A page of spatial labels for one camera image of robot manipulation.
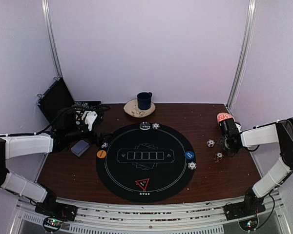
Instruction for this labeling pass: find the blue playing card deck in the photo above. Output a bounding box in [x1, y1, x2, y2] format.
[71, 140, 90, 157]

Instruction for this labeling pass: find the black poker set case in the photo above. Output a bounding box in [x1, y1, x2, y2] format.
[37, 78, 102, 129]

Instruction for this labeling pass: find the orange big blind button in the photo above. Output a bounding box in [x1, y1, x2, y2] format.
[96, 150, 107, 158]

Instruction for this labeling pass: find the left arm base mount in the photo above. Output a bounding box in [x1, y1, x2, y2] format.
[35, 203, 78, 233]

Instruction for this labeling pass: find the round black poker mat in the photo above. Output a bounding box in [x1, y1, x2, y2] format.
[96, 122, 196, 203]

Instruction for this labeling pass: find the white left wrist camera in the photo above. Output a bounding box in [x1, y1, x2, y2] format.
[83, 111, 98, 131]

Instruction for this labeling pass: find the beige ceramic saucer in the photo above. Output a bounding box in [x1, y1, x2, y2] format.
[123, 99, 156, 118]

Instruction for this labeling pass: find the red patterned small bowl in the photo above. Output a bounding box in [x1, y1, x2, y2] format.
[216, 112, 234, 123]

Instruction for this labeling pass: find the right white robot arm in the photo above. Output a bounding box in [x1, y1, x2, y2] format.
[217, 113, 293, 215]

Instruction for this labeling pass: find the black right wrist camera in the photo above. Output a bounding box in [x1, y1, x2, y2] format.
[219, 118, 239, 137]

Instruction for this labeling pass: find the dark blue mug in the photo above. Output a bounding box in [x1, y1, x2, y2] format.
[137, 92, 152, 110]

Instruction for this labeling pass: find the blue white chip stack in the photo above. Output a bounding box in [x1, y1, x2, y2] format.
[207, 139, 215, 148]

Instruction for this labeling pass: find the blue ten poker chip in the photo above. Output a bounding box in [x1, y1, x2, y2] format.
[188, 161, 197, 170]

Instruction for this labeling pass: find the red triangle all-in marker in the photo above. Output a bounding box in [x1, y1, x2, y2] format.
[135, 178, 150, 191]

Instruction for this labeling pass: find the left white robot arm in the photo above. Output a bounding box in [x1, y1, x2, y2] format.
[0, 105, 110, 216]

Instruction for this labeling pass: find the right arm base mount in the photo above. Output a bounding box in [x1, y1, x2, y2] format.
[223, 202, 266, 232]

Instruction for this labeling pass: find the blue small blind button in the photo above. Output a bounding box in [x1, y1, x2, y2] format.
[185, 151, 195, 160]

